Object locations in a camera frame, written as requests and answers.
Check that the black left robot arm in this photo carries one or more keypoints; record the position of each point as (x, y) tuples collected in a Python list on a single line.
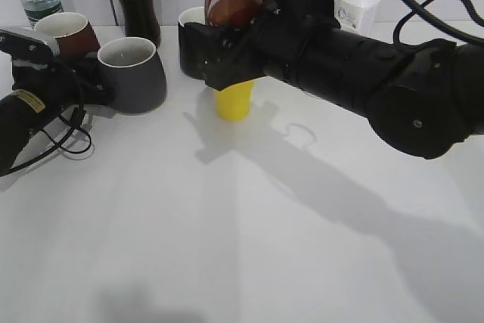
[(16, 133)]

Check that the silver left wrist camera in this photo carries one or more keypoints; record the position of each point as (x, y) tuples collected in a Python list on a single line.
[(28, 47)]

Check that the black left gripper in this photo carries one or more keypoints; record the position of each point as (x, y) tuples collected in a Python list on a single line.
[(45, 90)]

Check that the yellow paper cup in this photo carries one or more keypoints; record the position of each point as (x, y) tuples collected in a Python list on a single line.
[(233, 103)]

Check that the brown Nescafe coffee bottle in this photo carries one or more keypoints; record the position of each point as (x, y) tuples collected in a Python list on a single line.
[(236, 13)]

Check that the dark grey ceramic mug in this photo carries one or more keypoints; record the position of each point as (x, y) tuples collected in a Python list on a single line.
[(132, 67)]

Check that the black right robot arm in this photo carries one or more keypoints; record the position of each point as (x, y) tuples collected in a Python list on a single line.
[(420, 99)]

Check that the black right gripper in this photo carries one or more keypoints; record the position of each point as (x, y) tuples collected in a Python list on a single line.
[(269, 45)]

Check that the black ceramic mug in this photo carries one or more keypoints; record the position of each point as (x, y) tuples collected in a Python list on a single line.
[(186, 51)]

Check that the white plastic bottle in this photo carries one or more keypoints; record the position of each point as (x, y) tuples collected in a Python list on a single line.
[(356, 16)]

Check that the maroon ceramic mug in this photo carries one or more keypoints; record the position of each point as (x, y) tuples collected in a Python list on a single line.
[(72, 31)]

